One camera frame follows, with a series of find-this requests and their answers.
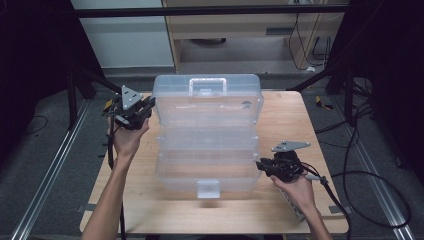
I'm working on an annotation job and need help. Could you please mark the person's right hand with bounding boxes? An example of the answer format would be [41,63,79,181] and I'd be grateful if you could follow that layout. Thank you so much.
[269,173,318,215]

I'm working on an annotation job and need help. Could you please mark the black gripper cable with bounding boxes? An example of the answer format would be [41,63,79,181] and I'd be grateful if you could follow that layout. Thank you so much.
[304,171,412,240]
[106,99,127,240]

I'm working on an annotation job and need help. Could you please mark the white cabinet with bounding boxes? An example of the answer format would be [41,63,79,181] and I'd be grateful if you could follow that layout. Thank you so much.
[71,0,175,69]

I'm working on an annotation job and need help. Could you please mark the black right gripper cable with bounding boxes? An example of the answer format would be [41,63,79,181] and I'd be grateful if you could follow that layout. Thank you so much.
[304,171,412,240]

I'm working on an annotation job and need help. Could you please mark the yellow black tape strip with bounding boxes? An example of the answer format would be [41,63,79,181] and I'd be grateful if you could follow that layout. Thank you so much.
[314,95,334,111]
[102,98,115,114]

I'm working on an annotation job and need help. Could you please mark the aluminium floor rail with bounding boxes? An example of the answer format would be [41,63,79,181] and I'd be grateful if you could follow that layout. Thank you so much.
[333,96,416,240]
[9,99,91,240]

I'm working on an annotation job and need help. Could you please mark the black floor cables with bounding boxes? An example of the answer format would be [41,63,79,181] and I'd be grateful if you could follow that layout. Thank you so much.
[314,79,376,149]

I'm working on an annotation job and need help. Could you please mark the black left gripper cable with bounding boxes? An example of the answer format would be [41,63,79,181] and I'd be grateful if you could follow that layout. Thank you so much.
[106,99,127,240]

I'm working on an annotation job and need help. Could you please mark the clear plastic storage box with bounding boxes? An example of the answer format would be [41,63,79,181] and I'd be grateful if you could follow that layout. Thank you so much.
[151,73,265,200]

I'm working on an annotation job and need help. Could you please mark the black horizontal frame bar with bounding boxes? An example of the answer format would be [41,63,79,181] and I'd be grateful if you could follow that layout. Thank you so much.
[74,3,351,18]

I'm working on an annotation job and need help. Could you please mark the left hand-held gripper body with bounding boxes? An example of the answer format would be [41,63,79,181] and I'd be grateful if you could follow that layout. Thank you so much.
[106,84,153,131]

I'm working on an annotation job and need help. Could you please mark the person's left hand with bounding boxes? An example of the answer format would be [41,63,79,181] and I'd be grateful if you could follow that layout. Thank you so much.
[111,118,151,160]

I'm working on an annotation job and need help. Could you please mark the grey tape strip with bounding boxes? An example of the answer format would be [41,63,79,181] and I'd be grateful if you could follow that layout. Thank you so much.
[76,203,98,213]
[329,205,353,215]

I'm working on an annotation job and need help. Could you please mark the light wooden desk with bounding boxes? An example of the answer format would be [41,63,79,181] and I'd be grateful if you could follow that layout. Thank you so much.
[162,0,351,73]

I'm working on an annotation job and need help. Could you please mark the thin black floor cable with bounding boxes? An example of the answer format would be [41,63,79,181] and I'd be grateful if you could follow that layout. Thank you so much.
[19,114,48,136]

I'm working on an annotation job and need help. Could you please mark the black metal stand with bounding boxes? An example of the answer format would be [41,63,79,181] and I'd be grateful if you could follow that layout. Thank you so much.
[66,63,123,131]
[288,63,355,126]

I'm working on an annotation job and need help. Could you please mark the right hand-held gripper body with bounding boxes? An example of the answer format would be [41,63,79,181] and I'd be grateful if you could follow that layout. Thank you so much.
[266,140,312,183]

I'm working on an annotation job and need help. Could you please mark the black curtain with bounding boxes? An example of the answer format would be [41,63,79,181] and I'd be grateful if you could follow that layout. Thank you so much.
[329,0,424,184]
[0,0,104,161]

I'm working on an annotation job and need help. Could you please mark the black cables under desk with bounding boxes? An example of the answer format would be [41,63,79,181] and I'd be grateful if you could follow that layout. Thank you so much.
[288,13,334,72]

